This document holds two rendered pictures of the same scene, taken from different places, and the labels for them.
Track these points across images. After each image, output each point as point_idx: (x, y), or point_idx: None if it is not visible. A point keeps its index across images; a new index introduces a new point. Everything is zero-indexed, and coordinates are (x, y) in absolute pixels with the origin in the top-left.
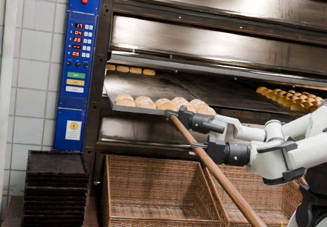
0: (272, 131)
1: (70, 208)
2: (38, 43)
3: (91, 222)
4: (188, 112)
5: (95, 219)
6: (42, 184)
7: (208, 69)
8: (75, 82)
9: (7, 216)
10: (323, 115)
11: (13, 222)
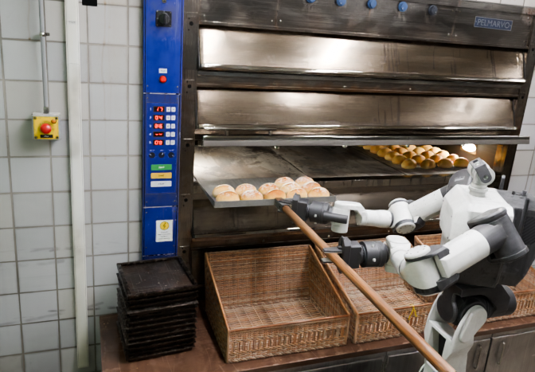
0: (399, 213)
1: (179, 326)
2: (111, 135)
3: (202, 335)
4: (303, 201)
5: (205, 330)
6: (146, 307)
7: (314, 142)
8: (161, 175)
9: (103, 344)
10: (463, 201)
11: (113, 351)
